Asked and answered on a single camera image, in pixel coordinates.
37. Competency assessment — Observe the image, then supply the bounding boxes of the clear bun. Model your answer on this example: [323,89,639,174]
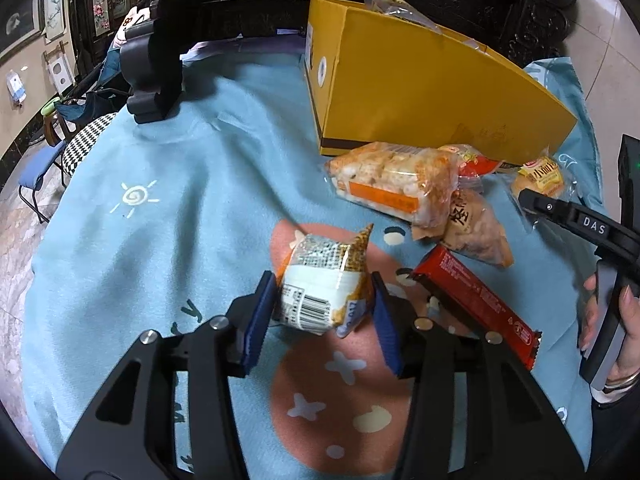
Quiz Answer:
[508,150,578,205]

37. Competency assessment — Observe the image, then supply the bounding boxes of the red snack pack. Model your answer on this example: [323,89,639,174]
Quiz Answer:
[440,144,502,179]

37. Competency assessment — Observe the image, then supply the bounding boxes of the white orange cake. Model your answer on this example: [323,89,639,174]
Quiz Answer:
[272,224,373,338]

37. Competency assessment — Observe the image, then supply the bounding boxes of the orange nut snack pack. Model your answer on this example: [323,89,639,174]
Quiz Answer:
[364,0,442,35]

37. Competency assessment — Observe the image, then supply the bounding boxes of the person's right hand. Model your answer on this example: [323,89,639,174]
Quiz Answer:
[577,273,640,391]

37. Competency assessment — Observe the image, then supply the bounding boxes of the tan wrapped pastry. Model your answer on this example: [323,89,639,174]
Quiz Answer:
[411,188,514,268]

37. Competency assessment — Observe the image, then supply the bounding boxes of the long red snack bar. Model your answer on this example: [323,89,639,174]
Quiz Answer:
[412,245,542,372]

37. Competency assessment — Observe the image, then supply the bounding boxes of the light blue patterned cloth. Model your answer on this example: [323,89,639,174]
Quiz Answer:
[19,39,606,476]

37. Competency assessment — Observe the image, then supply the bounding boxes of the orange puffed snack pack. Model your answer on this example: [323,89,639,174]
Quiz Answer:
[326,142,462,238]

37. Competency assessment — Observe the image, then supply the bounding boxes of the blue chair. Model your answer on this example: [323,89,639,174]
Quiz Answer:
[17,141,67,223]

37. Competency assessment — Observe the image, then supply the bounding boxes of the yellow cardboard box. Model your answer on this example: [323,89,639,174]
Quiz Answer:
[305,0,577,165]

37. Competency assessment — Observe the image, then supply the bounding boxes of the checkered stool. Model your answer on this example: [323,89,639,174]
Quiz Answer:
[62,113,116,177]

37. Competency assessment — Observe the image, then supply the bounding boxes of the black framed picture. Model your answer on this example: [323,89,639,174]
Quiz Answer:
[0,0,42,62]

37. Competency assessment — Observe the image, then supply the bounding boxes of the white scroll picture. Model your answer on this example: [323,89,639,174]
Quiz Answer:
[43,0,65,44]

